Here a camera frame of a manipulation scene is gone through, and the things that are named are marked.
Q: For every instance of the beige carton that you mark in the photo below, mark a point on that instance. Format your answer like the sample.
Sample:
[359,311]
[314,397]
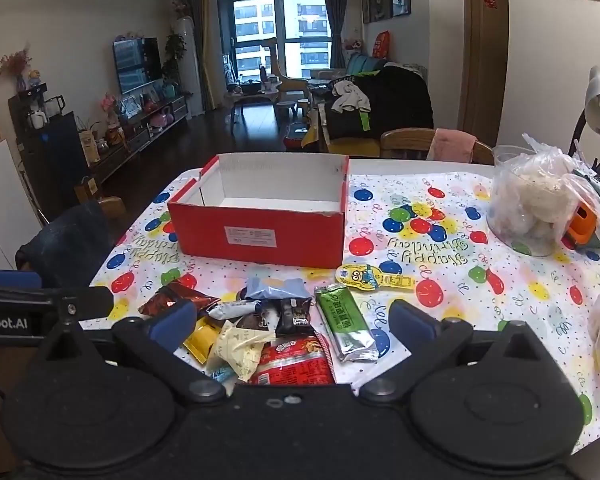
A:
[90,146]

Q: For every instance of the pink flowers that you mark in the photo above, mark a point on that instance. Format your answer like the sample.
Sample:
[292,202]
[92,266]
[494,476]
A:
[111,107]

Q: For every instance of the orange plastic object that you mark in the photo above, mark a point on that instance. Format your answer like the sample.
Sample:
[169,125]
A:
[582,222]

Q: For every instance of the red cardboard box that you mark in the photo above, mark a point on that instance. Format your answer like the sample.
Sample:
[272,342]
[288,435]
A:
[205,230]

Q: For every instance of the small light blue packet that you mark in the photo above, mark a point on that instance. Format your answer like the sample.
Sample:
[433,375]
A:
[221,374]

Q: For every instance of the large window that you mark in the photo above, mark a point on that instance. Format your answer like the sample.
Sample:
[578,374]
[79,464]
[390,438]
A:
[260,15]

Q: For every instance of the white and blue snack packet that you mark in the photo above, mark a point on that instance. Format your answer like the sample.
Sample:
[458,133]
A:
[230,310]

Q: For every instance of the white standing air conditioner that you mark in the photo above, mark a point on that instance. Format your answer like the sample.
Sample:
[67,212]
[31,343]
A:
[190,70]

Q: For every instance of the dried flower vase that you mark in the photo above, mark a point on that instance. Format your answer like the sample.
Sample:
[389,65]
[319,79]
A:
[15,67]

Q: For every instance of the brown cardboard box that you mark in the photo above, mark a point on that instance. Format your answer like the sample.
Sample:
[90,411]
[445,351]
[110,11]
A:
[87,190]

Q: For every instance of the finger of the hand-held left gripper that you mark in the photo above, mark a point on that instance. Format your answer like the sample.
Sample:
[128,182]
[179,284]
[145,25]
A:
[85,302]
[7,279]

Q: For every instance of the dark coffee table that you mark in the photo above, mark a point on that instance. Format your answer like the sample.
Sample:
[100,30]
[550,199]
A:
[252,100]

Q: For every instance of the plain yellow snack packet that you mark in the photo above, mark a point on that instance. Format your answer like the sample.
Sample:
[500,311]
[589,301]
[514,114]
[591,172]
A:
[204,341]

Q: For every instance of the large red snack packet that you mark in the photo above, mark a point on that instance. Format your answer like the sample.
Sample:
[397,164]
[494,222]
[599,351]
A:
[290,367]

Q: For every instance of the yellow armchair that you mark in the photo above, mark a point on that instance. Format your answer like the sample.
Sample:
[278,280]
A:
[292,85]

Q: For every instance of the white garment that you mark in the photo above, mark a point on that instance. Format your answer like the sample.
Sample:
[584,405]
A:
[350,97]

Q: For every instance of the blue-grey snack packet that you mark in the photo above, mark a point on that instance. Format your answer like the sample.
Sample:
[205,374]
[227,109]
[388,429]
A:
[275,289]

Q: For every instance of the wooden chair with denim jacket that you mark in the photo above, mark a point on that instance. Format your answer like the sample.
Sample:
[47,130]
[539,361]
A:
[112,206]

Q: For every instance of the wooden chair with pink cloth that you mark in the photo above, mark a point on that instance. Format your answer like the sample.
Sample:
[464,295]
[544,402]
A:
[405,142]

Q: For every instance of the flat screen television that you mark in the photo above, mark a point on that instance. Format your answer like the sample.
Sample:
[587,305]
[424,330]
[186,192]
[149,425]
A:
[137,62]

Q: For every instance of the cream snack packet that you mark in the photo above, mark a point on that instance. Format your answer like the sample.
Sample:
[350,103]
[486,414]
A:
[240,352]

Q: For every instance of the potted plant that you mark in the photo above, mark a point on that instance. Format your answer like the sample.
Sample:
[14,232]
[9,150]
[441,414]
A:
[174,52]

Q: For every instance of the red bag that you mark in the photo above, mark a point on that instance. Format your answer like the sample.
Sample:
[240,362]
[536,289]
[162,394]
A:
[381,44]

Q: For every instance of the balloon print tablecloth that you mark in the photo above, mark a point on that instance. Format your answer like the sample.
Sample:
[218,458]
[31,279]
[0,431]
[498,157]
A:
[480,310]

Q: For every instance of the black coat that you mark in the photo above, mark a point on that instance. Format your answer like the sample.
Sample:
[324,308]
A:
[395,100]

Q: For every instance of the dark television cabinet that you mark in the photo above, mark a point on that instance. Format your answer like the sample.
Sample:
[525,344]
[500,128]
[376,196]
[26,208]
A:
[130,142]

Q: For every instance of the wooden door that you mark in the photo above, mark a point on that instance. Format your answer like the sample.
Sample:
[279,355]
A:
[485,60]

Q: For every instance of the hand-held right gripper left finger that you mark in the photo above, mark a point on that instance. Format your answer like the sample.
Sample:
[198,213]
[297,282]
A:
[172,319]

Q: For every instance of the yellow cartoon snack packet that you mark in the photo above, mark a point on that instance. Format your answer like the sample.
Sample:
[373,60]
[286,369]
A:
[360,276]

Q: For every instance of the green snack packet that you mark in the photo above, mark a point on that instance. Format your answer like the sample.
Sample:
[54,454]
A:
[345,325]

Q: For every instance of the white cabinet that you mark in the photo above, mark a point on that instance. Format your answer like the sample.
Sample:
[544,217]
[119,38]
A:
[0,200]

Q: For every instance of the black chocolate snack packet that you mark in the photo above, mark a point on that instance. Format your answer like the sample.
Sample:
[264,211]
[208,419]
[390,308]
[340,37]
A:
[294,315]

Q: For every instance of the pink cloth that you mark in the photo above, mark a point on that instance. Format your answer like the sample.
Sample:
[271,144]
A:
[452,144]

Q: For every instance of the grey curtain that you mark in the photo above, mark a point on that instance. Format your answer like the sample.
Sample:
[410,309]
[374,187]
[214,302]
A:
[336,15]
[202,45]

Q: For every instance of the dark red-brown snack packet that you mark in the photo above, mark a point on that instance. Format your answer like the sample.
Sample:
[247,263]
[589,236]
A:
[172,295]

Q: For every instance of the black cabinet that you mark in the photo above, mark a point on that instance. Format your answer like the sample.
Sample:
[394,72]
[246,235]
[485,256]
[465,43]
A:
[50,160]

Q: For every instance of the clear bag of white snacks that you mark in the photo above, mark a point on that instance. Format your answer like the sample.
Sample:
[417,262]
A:
[530,195]

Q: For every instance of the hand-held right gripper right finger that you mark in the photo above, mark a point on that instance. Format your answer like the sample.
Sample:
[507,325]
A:
[412,322]

